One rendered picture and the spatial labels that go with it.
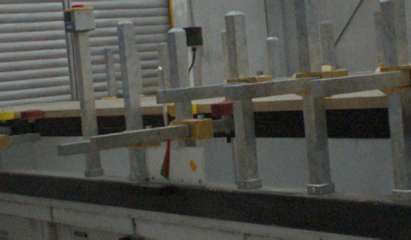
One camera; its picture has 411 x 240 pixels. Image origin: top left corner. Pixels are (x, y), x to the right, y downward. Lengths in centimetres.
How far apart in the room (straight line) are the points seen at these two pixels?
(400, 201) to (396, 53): 29
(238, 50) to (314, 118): 30
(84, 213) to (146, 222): 36
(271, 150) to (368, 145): 35
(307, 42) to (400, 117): 30
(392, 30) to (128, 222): 120
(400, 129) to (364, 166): 40
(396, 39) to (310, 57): 25
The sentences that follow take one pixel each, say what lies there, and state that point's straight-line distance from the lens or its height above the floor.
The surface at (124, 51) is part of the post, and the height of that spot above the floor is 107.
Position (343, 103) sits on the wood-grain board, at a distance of 226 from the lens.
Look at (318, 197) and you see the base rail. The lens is 204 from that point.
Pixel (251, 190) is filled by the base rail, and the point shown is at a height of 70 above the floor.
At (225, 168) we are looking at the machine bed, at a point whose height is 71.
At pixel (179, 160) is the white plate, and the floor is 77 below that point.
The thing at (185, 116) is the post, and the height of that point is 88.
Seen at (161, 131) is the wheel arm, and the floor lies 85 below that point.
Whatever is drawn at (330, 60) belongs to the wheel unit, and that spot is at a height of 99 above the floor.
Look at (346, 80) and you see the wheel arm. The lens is 170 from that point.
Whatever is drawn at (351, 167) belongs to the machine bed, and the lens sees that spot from 229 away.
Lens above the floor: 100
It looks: 3 degrees down
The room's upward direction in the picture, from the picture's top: 5 degrees counter-clockwise
